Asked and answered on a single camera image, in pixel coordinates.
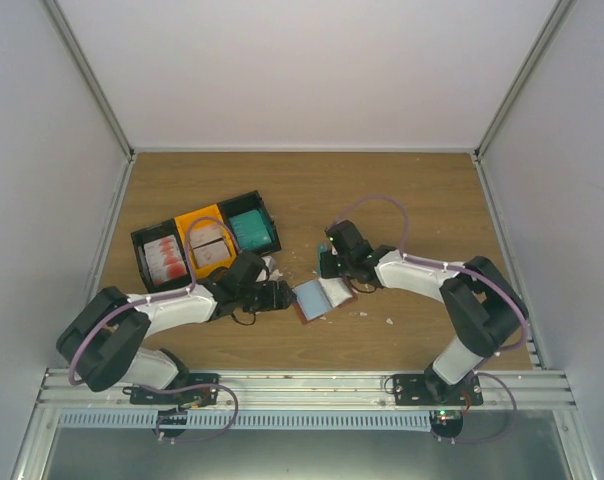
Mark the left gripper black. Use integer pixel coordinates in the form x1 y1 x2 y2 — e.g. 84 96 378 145
238 280 297 314

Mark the brown leather card holder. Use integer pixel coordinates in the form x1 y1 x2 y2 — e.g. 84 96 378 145
293 278 357 325

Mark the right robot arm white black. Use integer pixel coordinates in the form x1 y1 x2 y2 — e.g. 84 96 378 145
319 220 529 405

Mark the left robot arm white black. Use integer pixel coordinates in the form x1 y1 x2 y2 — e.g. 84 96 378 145
56 251 296 404

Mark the black bin with teal cards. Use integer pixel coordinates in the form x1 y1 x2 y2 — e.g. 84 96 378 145
217 190 281 255

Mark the yellow bin with white cards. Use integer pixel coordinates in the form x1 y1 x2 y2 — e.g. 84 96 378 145
174 204 237 278

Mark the red white card stack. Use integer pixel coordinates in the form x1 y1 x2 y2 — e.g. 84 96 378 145
143 235 187 286

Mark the black bin with red cards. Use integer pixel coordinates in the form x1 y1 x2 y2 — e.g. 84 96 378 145
130 220 192 293

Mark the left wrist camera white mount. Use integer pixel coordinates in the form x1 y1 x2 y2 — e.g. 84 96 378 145
262 255 276 273

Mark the grey slotted cable duct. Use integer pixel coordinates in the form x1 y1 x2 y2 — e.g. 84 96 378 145
58 409 431 432

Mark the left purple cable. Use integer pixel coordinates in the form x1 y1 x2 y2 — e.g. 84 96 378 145
69 217 241 444

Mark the right aluminium corner post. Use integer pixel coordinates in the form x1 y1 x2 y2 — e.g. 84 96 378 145
472 0 576 163

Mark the aluminium corner post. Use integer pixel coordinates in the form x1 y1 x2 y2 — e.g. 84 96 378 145
472 0 576 163
41 0 135 163

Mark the aluminium front rail frame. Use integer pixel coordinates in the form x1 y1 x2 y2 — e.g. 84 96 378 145
12 369 597 479

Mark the left aluminium corner post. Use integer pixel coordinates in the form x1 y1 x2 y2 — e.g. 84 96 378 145
41 0 135 163

